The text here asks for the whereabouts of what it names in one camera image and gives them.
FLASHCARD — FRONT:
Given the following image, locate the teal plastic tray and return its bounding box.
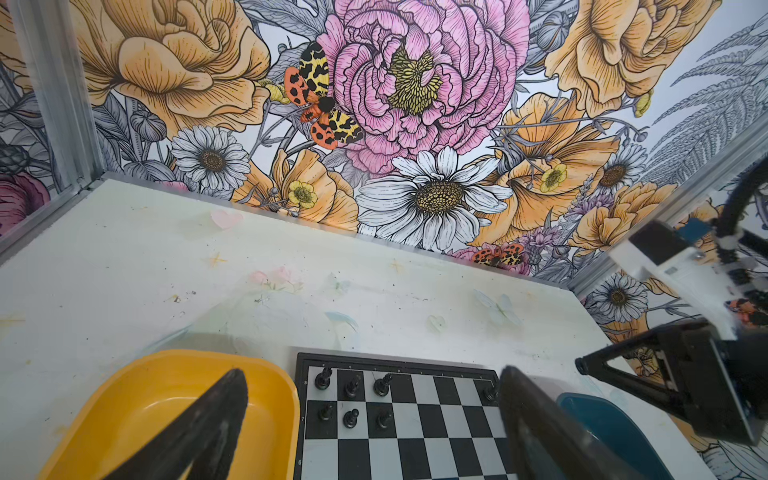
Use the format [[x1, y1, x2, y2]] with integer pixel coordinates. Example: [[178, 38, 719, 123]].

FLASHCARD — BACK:
[[556, 393, 673, 480]]

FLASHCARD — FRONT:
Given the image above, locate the black white chessboard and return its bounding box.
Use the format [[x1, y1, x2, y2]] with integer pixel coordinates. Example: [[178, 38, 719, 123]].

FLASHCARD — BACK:
[[294, 352, 517, 479]]

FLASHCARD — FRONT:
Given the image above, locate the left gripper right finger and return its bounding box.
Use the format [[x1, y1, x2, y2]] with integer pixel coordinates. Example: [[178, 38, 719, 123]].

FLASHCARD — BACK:
[[498, 366, 642, 479]]

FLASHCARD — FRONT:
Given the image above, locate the black rook corner piece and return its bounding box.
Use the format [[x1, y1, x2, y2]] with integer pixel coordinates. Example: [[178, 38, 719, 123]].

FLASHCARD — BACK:
[[482, 384, 498, 404]]

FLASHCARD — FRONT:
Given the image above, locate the black pawn on board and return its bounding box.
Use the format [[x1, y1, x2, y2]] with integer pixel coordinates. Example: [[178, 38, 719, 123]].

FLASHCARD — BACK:
[[344, 375, 361, 399], [373, 373, 394, 397], [314, 367, 333, 391]]

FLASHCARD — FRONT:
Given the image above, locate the right black corrugated cable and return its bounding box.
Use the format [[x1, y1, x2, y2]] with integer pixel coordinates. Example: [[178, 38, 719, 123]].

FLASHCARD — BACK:
[[715, 154, 768, 238]]

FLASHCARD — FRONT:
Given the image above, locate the yellow plastic tray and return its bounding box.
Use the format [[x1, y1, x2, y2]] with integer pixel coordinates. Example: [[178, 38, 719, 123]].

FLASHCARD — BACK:
[[39, 350, 300, 479]]

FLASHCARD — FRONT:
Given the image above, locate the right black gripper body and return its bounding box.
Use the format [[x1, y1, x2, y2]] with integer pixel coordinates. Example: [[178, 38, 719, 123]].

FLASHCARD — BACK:
[[575, 221, 767, 446]]

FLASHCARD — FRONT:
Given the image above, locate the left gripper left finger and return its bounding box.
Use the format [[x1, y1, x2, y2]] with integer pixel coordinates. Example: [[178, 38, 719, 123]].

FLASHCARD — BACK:
[[106, 368, 248, 479]]

